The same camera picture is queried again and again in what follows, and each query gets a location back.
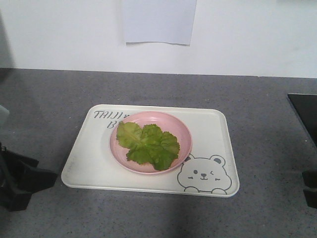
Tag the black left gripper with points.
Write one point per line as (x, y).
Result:
(31, 179)

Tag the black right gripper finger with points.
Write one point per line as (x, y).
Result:
(311, 198)
(310, 178)

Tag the green lettuce leaf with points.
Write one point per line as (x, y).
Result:
(148, 144)

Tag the pink round plate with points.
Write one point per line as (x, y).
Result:
(166, 122)

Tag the cream bear serving tray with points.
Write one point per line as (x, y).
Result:
(210, 169)

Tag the black induction cooktop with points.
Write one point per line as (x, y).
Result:
(305, 106)

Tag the white paper sheet on wall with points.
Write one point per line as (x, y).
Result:
(162, 21)

